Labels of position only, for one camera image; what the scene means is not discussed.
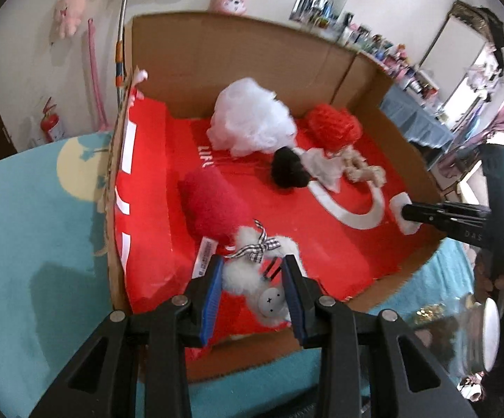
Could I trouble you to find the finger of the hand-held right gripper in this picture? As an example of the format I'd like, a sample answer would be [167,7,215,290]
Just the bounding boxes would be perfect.
[402,200,490,240]

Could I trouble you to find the white mesh bath pouf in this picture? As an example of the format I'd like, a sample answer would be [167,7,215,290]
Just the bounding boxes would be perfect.
[208,77,298,157]

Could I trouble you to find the white tissue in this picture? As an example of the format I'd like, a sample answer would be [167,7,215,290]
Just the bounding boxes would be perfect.
[302,147,349,193]

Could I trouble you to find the table with grey cloth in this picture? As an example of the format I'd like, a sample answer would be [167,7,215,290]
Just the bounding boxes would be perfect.
[380,83,457,170]

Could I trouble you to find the brown cardboard box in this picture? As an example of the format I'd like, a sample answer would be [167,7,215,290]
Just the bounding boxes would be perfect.
[104,11,457,384]

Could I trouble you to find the red fire extinguisher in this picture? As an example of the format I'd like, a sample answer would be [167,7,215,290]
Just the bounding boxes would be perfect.
[38,98,65,144]

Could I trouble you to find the pink round plush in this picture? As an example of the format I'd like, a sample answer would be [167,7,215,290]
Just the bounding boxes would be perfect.
[208,0,249,17]

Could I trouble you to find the metal pole with coloured grip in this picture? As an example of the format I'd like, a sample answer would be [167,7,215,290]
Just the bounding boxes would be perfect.
[113,0,134,96]

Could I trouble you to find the red paper bag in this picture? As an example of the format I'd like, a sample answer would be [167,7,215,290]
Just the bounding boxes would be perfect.
[115,96,436,349]

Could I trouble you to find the red crochet scrubber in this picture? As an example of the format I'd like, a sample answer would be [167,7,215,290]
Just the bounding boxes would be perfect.
[306,102,363,153]

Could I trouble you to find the row of cosmetic bottles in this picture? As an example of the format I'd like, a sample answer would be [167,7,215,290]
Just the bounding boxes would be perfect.
[335,11,440,101]

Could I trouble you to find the white cotton pad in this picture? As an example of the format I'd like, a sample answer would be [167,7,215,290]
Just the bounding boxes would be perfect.
[389,192,420,236]

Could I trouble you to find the pink plush bunny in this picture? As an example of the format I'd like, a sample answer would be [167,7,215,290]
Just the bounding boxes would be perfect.
[54,0,89,39]

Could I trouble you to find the teal printed blanket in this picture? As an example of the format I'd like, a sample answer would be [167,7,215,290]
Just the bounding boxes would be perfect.
[0,131,483,418]

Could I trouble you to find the cream lace scrunchie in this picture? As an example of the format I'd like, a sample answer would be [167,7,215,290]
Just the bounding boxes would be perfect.
[341,148,387,188]

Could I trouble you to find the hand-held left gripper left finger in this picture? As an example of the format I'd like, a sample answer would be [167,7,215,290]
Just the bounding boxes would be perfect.
[30,255,226,418]

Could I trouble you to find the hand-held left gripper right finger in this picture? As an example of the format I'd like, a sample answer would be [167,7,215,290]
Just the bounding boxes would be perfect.
[280,254,479,418]

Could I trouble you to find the black fluffy pompom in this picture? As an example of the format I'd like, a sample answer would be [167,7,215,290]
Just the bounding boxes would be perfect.
[270,147,313,190]

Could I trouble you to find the red and white plush toy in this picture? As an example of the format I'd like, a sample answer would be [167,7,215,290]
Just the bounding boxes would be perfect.
[178,168,309,327]

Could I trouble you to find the ornate framed mirror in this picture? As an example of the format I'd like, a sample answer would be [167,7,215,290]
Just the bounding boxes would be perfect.
[418,0,504,131]

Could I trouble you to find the pink plastic stick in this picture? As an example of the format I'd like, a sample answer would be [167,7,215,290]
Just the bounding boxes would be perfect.
[87,18,109,131]

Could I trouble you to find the glass jar of tea leaves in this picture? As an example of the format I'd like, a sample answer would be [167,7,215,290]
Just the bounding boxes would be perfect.
[413,296,501,375]

